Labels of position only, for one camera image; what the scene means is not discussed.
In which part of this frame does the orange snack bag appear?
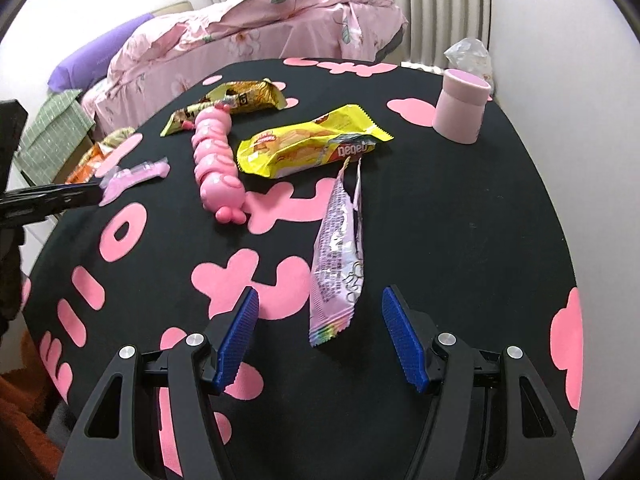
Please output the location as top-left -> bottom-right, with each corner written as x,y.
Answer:
65,143 -> 114,184

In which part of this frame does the pink rainbow candy wrapper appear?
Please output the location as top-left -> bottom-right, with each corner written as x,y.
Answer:
308,162 -> 364,347

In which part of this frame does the gold green snack wrapper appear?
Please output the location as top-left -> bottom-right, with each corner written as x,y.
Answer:
160,79 -> 286,136

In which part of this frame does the yellow biscuit packet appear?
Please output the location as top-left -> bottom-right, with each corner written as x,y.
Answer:
236,104 -> 394,179

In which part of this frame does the pink transparent wrapper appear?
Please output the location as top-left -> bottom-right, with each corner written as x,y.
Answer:
99,158 -> 170,207

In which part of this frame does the bin with yellow bag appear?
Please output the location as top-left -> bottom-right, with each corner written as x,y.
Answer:
65,127 -> 136,184

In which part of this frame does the green checked cloth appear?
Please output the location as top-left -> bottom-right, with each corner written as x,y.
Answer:
15,89 -> 94,185

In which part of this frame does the purple pillow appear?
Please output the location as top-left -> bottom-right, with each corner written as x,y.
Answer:
48,13 -> 154,93

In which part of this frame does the pink caterpillar toy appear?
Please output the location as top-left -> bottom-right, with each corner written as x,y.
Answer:
191,103 -> 246,224

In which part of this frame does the pink cylinder container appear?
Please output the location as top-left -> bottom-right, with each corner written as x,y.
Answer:
433,68 -> 491,145

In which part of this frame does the bed with pink sheet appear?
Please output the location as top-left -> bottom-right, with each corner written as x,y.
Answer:
81,6 -> 405,140

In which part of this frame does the pink floral duvet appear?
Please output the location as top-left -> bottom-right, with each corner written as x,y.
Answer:
107,0 -> 407,87

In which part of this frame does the white plastic bag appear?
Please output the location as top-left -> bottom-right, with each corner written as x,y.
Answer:
444,37 -> 495,96

